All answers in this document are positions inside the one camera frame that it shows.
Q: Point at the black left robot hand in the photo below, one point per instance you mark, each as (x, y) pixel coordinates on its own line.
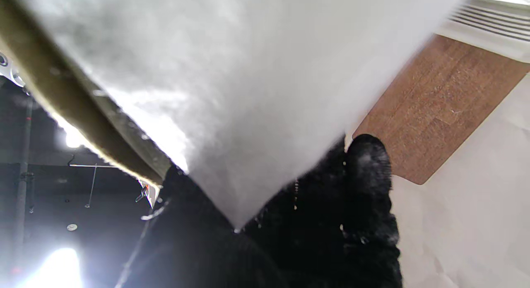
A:
(323, 238)

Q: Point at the white pillow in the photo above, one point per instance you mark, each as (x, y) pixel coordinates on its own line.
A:
(248, 93)

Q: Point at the brown pillowcase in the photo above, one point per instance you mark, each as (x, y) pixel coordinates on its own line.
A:
(62, 89)

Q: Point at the brown wooden cutting board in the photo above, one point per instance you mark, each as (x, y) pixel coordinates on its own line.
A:
(434, 106)

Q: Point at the white dish rack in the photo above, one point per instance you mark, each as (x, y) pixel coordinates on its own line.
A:
(488, 27)

